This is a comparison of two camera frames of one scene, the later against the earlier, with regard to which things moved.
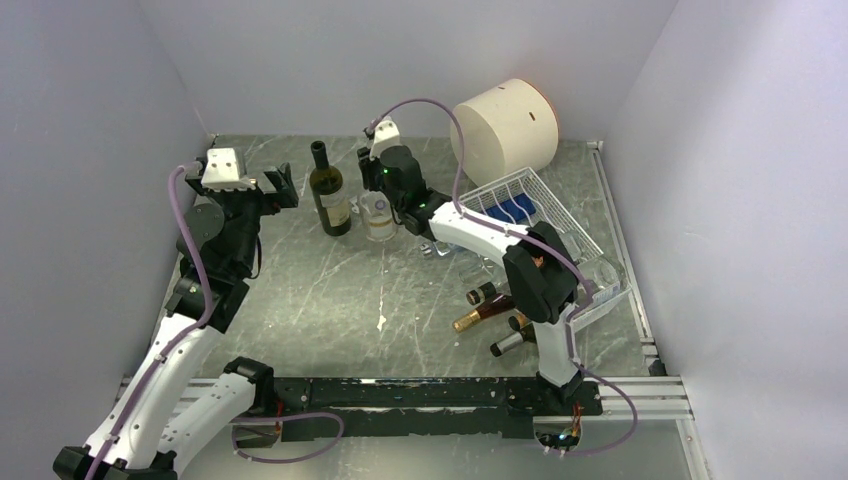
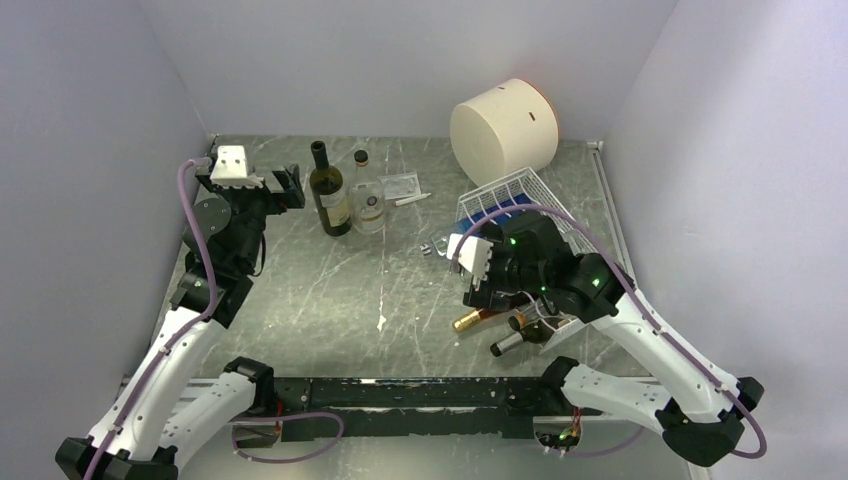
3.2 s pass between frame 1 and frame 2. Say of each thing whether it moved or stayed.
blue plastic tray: stayed
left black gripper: stayed
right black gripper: moved
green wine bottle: stayed
